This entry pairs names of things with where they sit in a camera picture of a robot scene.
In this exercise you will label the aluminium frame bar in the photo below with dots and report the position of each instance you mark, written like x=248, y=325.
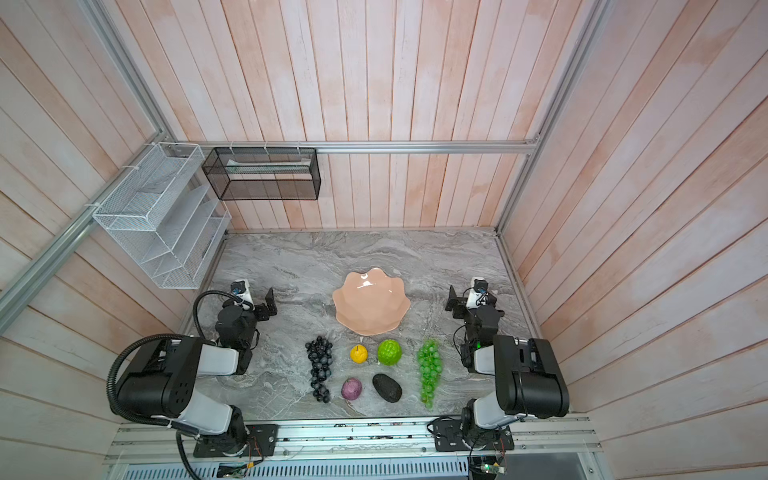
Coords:
x=382, y=147

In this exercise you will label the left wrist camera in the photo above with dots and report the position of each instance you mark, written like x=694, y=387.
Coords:
x=241, y=289

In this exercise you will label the green custard apple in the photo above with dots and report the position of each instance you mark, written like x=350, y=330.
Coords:
x=389, y=352

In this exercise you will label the dark fake avocado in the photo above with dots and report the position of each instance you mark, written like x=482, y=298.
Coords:
x=387, y=388

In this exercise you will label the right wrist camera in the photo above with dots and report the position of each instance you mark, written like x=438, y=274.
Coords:
x=478, y=293

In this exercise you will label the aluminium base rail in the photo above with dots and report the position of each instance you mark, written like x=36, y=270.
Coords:
x=360, y=438

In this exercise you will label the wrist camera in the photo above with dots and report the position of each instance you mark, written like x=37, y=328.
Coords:
x=241, y=289
x=478, y=293

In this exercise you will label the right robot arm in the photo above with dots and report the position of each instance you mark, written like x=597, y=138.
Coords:
x=526, y=373

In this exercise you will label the pink wavy fruit bowl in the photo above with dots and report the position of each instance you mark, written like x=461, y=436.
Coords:
x=371, y=303

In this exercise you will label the black grape bunch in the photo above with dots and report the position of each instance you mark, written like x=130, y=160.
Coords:
x=319, y=352

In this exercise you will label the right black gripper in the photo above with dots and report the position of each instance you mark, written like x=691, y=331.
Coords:
x=459, y=306

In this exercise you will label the black mesh basket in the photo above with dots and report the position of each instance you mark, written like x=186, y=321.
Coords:
x=263, y=173

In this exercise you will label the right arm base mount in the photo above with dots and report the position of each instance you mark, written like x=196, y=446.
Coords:
x=452, y=434

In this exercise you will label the purple fake fruit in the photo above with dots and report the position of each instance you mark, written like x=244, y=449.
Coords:
x=351, y=389

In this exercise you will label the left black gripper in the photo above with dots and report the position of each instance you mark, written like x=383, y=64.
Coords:
x=261, y=307

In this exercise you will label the green grape bunch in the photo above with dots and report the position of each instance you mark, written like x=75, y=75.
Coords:
x=431, y=367

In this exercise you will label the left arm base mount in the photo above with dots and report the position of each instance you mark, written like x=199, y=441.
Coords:
x=255, y=440

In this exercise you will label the yellow fake pear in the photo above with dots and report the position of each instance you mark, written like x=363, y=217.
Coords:
x=359, y=354

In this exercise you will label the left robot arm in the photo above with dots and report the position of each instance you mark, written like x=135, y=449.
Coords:
x=153, y=380

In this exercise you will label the white wire mesh shelf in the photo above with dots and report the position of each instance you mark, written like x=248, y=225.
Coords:
x=167, y=220

